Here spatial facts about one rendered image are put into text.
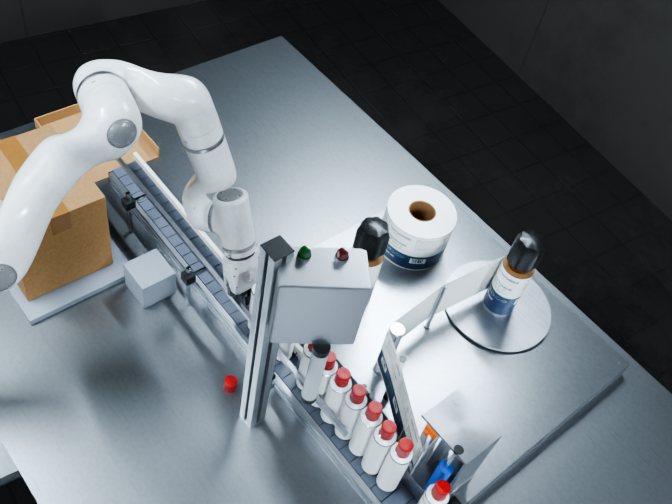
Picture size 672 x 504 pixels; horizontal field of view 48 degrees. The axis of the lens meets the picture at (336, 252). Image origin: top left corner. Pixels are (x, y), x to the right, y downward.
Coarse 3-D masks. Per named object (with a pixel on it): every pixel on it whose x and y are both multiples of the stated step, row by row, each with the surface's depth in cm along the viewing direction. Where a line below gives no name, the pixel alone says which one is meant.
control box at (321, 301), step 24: (288, 264) 138; (312, 264) 139; (336, 264) 139; (360, 264) 140; (288, 288) 135; (312, 288) 136; (336, 288) 136; (360, 288) 137; (288, 312) 141; (312, 312) 141; (336, 312) 142; (360, 312) 142; (288, 336) 147; (312, 336) 148; (336, 336) 148
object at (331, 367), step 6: (330, 354) 173; (330, 360) 172; (330, 366) 173; (336, 366) 176; (324, 372) 174; (330, 372) 175; (324, 378) 175; (324, 384) 178; (318, 390) 180; (324, 390) 180; (324, 396) 182
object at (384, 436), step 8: (384, 424) 164; (392, 424) 164; (376, 432) 167; (384, 432) 163; (392, 432) 163; (376, 440) 166; (384, 440) 166; (392, 440) 166; (368, 448) 172; (376, 448) 168; (384, 448) 167; (368, 456) 173; (376, 456) 170; (384, 456) 170; (368, 464) 175; (376, 464) 173; (368, 472) 177; (376, 472) 177
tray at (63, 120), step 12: (72, 108) 242; (36, 120) 234; (48, 120) 239; (60, 120) 241; (72, 120) 242; (60, 132) 238; (144, 132) 238; (144, 144) 240; (132, 156) 236; (144, 156) 237; (156, 156) 238; (96, 168) 231; (108, 168) 231; (96, 180) 228
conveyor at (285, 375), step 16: (128, 176) 225; (144, 176) 226; (160, 192) 223; (144, 208) 218; (160, 224) 215; (176, 224) 216; (176, 240) 212; (192, 240) 213; (192, 256) 210; (208, 256) 211; (208, 288) 204; (224, 304) 202; (240, 320) 199; (288, 384) 190; (352, 464) 179; (368, 480) 177; (400, 480) 178; (384, 496) 175; (400, 496) 176
